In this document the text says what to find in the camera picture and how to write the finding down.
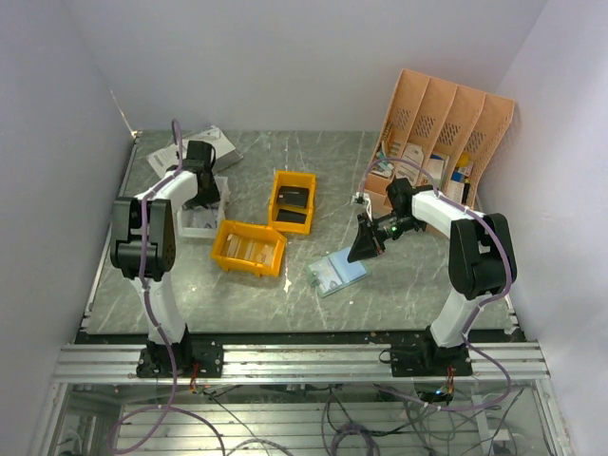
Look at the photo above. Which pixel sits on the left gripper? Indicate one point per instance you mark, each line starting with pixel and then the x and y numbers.
pixel 212 197

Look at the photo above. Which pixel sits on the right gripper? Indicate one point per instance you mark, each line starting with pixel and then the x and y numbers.
pixel 366 243

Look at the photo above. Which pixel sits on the white bin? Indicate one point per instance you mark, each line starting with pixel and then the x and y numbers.
pixel 181 218

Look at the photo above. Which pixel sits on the yellow bin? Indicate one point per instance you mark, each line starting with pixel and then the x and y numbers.
pixel 261 232
pixel 298 179

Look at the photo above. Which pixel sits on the black cards stack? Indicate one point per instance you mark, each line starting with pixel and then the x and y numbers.
pixel 293 203

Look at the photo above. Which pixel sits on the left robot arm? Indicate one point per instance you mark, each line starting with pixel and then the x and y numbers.
pixel 143 241

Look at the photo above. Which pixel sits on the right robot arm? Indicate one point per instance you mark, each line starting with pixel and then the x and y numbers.
pixel 481 263

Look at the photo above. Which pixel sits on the silver VIP cards stack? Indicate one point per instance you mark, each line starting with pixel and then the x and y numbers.
pixel 204 219

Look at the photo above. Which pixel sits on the gold cards stack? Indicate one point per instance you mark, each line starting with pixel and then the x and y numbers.
pixel 249 249

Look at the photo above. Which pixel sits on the grey white booklet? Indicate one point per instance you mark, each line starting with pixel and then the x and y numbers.
pixel 210 144

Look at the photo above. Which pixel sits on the white oval paint palette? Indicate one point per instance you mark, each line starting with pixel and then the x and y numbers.
pixel 414 156

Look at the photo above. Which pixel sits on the red white box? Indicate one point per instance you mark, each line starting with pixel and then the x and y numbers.
pixel 436 167

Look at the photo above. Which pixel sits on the blue white box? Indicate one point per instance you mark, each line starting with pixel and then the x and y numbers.
pixel 458 186

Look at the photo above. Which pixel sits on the orange file organizer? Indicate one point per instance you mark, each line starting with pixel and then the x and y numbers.
pixel 462 123

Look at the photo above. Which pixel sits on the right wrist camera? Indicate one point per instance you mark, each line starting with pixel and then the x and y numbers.
pixel 363 199

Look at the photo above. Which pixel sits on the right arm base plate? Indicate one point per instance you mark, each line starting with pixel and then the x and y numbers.
pixel 418 355

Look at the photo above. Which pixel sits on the aluminium rail frame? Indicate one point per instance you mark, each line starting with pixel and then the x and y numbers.
pixel 115 365

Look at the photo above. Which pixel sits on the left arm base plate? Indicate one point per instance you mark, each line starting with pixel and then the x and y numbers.
pixel 195 356

